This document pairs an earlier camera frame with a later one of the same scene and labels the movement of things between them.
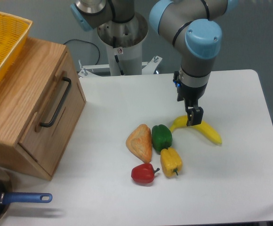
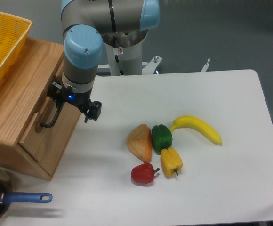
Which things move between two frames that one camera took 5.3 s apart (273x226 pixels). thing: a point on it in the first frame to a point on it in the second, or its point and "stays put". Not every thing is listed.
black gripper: (190, 95) to (60, 93)
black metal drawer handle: (48, 124) stays put
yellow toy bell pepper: (171, 161) stays put
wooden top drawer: (53, 122) stays put
